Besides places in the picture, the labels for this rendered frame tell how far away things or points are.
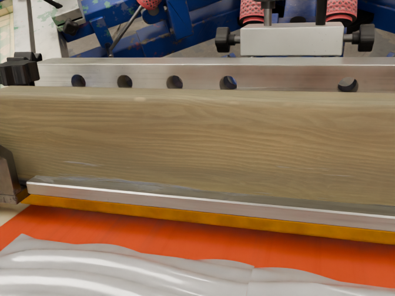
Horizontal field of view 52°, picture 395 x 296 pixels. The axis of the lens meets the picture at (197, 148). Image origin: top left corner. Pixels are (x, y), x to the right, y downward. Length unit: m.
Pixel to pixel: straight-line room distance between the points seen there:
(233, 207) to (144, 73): 0.30
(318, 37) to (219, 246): 0.32
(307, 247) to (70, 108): 0.19
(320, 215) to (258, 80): 0.26
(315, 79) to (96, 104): 0.27
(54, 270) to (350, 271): 0.19
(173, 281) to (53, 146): 0.13
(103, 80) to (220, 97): 0.31
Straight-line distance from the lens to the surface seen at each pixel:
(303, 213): 0.26
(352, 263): 0.29
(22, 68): 0.46
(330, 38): 0.52
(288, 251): 0.29
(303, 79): 0.48
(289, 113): 0.25
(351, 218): 0.26
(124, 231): 0.32
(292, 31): 0.52
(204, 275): 0.26
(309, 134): 0.25
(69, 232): 0.33
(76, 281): 0.27
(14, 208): 0.38
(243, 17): 0.65
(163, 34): 0.97
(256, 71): 0.48
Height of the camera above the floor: 1.49
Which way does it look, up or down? 52 degrees down
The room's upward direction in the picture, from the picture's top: 17 degrees counter-clockwise
